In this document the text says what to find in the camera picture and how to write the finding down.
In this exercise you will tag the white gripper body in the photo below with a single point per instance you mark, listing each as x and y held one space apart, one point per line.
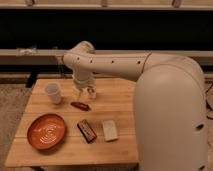
81 84

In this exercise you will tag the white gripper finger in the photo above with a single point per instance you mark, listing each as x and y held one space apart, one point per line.
92 93
79 94

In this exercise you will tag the red pepper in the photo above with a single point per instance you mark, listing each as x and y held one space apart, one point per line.
81 106

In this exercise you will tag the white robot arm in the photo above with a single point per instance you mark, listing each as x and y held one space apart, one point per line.
169 103

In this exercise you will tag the white sponge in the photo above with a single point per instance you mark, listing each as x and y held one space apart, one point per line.
110 130

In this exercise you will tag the dark red rectangular box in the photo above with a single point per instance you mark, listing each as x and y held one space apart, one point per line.
87 131

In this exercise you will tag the wooden table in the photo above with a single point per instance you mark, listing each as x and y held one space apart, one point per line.
113 102

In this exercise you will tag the orange plate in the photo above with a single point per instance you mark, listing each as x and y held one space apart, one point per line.
46 131

